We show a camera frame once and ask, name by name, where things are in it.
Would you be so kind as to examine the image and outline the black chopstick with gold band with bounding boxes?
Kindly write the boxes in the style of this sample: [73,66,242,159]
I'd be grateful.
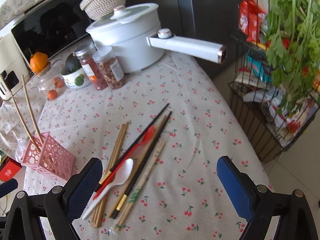
[94,103,170,193]

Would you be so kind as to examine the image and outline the white plastic spoon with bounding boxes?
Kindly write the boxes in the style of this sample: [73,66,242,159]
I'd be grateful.
[82,158,133,220]

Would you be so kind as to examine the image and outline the red plastic spoon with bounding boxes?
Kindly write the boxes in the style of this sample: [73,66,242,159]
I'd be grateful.
[93,125,155,200]

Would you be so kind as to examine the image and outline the red box on floor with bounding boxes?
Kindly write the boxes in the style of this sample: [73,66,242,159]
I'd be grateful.
[0,158,22,181]

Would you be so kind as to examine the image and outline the crumpled plastic bag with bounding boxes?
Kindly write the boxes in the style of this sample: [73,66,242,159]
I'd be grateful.
[15,139,28,164]

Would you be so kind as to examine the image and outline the pink perforated utensil holder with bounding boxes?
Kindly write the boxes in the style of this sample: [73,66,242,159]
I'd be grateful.
[22,132,75,181]

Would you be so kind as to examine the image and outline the wooden chopstick in holder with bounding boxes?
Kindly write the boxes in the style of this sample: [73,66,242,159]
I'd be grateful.
[21,75,43,144]
[9,90,41,153]

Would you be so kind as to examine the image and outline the cherry print tablecloth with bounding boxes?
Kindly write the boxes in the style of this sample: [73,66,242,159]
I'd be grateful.
[0,36,276,240]

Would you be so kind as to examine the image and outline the glass jar with mandarins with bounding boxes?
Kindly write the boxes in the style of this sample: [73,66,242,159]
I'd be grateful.
[35,62,65,101]

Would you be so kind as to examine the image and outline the cream air fryer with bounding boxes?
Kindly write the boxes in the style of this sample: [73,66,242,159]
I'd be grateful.
[0,34,30,100]

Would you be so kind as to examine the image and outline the white bowl with green squash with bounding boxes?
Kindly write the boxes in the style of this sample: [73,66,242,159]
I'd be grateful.
[61,52,91,89]

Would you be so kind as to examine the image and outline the orange mandarin on jar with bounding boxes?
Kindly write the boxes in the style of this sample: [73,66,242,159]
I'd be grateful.
[30,52,48,73]

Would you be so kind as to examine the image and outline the jar of dried fruit rings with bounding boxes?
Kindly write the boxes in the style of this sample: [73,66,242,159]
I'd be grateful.
[93,47,125,90]

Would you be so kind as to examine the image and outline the jar of red dried berries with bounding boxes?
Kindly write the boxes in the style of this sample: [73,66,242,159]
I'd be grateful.
[75,42,108,90]

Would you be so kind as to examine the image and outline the black microwave oven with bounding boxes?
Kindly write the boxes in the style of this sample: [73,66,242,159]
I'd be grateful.
[11,0,92,62]

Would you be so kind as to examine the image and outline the white electric cooking pot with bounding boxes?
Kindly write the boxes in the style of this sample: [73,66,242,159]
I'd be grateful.
[86,3,227,74]

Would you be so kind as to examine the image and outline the green leafy vegetables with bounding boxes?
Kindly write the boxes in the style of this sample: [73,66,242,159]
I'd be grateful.
[221,0,320,113]

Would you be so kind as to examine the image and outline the grey refrigerator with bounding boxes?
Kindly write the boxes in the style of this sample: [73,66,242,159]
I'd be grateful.
[126,0,238,77]

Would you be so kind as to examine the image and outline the black wire storage rack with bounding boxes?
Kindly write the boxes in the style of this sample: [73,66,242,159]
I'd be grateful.
[228,0,320,163]

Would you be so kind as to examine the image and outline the woven rope basket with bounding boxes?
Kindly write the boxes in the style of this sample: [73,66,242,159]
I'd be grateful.
[79,0,126,21]

